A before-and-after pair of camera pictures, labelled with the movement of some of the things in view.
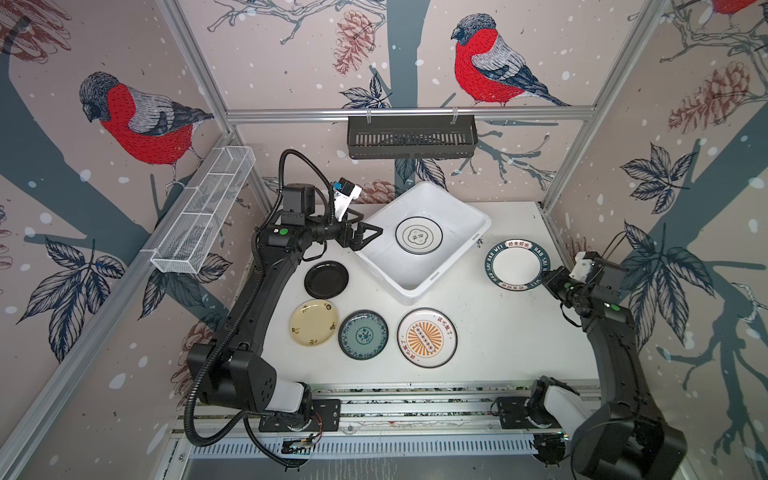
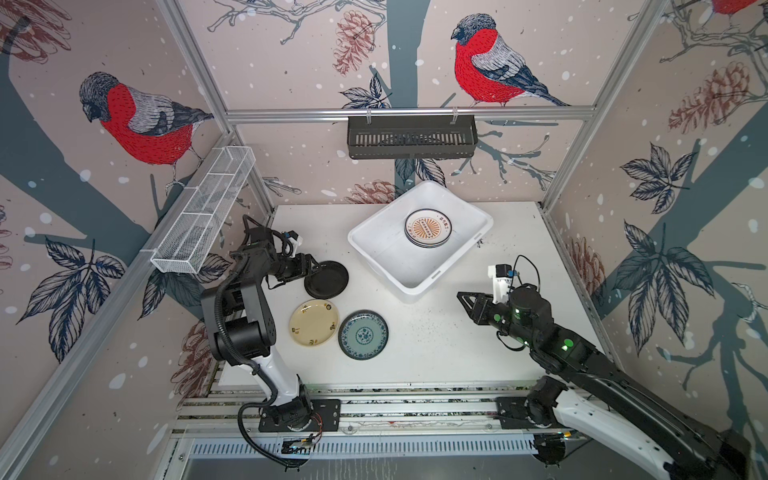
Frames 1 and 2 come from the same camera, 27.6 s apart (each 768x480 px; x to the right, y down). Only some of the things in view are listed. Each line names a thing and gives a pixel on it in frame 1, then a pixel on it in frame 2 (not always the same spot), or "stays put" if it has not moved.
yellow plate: [314, 322] stays put
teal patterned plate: [363, 334] stays put
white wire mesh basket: [203, 209] stays put
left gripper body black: [339, 232] -> [291, 267]
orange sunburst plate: [427, 337] -> [428, 228]
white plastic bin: [427, 232] stays put
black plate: [326, 279] stays put
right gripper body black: [566, 288] -> [499, 316]
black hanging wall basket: [377, 137] stays put
